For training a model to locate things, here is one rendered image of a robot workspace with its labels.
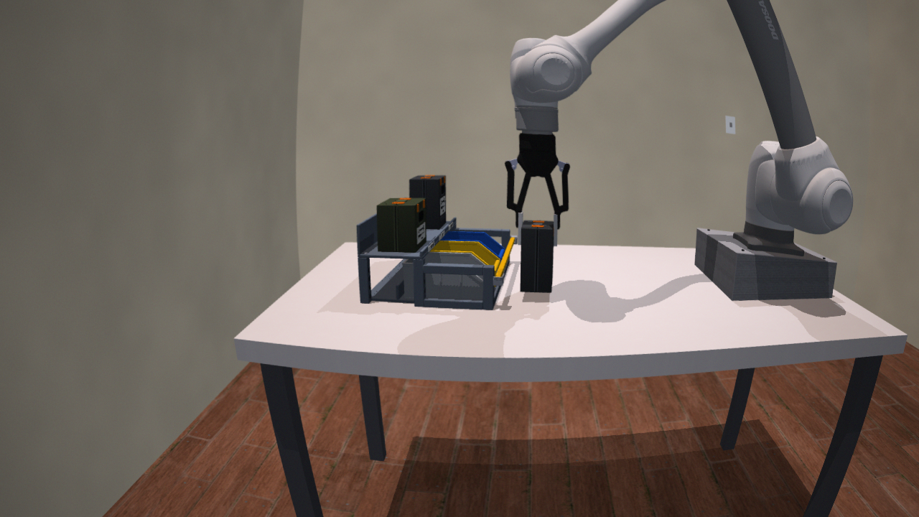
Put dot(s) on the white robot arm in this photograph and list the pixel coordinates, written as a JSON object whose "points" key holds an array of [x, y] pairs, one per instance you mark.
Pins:
{"points": [[811, 194]]}

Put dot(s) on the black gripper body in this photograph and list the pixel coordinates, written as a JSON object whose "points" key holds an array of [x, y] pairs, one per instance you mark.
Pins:
{"points": [[537, 147]]}

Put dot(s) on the blue bin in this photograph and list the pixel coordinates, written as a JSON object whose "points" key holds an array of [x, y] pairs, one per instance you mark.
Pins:
{"points": [[480, 237]]}

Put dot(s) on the grey open bin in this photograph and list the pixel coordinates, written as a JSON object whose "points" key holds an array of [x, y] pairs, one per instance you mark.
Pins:
{"points": [[446, 285]]}

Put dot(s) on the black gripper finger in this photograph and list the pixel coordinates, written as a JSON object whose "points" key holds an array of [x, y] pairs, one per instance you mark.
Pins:
{"points": [[564, 168], [511, 166]]}

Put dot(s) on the yellow thin bar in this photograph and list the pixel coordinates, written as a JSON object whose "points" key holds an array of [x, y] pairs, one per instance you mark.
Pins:
{"points": [[505, 257]]}

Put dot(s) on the grey metal shelf rack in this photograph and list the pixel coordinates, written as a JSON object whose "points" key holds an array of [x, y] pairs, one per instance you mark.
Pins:
{"points": [[391, 287]]}

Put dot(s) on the yellow open bin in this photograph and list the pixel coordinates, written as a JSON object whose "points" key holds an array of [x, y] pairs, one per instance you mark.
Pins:
{"points": [[475, 248]]}

